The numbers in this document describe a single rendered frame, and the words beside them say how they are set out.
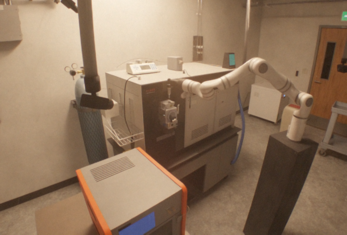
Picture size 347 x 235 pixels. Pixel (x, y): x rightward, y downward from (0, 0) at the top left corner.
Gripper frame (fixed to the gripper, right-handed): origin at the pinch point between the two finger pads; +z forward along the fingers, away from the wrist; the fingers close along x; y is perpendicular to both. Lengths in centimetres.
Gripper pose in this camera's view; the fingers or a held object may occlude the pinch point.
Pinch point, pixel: (168, 83)
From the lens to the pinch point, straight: 125.4
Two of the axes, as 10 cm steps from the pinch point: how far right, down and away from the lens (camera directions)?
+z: -6.3, -2.6, 7.3
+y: 0.0, -9.4, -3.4
